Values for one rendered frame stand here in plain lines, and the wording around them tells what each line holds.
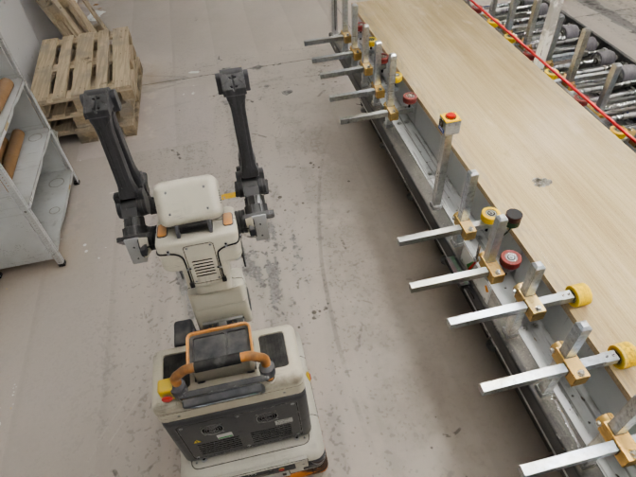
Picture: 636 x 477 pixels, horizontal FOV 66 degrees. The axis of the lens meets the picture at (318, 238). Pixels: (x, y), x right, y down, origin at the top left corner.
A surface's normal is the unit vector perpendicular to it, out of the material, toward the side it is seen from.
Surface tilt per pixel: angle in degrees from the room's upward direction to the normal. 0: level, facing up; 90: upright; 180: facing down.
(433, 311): 0
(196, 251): 82
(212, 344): 0
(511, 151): 0
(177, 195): 48
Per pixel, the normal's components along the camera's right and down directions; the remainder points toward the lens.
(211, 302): 0.20, 0.60
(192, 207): 0.12, 0.06
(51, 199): -0.05, -0.69
